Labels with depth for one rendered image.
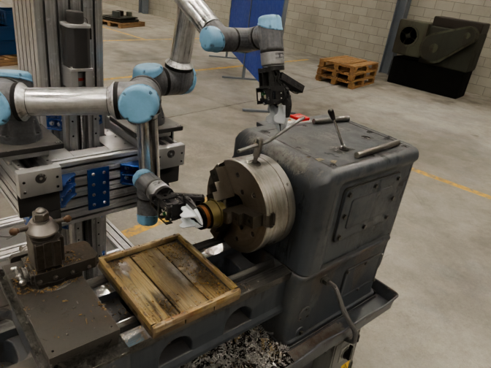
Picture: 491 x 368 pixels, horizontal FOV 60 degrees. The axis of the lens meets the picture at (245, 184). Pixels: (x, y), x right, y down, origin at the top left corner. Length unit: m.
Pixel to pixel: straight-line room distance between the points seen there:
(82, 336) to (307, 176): 0.77
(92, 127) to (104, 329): 0.94
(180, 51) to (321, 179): 0.81
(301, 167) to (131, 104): 0.56
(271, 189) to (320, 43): 11.44
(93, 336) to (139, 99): 0.67
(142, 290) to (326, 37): 11.56
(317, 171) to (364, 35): 10.76
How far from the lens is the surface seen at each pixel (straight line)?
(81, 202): 1.79
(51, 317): 1.18
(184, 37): 1.78
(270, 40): 1.39
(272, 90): 1.37
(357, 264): 1.80
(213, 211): 1.31
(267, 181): 1.31
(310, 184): 1.36
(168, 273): 1.41
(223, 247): 1.59
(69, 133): 1.80
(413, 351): 2.74
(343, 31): 12.33
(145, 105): 1.34
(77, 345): 1.10
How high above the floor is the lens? 1.76
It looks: 26 degrees down
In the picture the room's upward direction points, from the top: 8 degrees clockwise
